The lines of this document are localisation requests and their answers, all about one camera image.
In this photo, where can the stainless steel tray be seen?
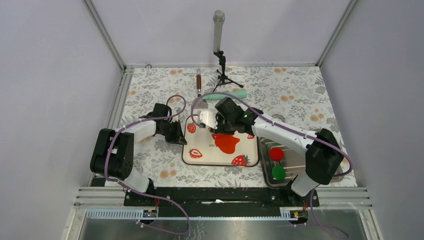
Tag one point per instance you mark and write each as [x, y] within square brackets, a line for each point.
[293, 163]

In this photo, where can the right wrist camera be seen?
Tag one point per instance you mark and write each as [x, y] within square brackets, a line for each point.
[208, 119]

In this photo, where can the wooden handled metal scraper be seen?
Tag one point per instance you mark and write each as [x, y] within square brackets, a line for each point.
[200, 103]

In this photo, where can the floral pattern table mat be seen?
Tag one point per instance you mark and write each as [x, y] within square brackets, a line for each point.
[296, 92]

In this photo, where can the strawberry print white tray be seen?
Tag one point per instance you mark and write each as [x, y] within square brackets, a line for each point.
[217, 149]

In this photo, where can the silver microphone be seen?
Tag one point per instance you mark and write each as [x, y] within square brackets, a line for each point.
[218, 20]

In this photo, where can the green dough disc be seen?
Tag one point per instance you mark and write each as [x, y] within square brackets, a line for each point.
[278, 172]

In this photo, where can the orange dough piece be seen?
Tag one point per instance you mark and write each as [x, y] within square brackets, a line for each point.
[225, 142]

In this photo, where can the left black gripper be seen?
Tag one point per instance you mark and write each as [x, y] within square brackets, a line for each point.
[178, 138]

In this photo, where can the red dough disc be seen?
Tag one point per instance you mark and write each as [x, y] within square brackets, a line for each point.
[276, 154]

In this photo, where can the black tripod mic stand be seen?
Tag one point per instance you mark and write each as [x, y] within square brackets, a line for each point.
[223, 79]

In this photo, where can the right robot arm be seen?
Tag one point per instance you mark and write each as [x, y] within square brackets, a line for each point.
[319, 149]

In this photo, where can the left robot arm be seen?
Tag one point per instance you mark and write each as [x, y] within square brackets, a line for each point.
[114, 149]

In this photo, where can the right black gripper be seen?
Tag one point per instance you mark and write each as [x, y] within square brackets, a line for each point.
[219, 130]

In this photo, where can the mint green rolling pin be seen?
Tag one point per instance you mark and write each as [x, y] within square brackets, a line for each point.
[241, 94]

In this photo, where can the small round metal cup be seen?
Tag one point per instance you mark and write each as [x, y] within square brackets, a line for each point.
[279, 117]

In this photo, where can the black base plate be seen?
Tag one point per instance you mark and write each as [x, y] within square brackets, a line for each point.
[217, 202]

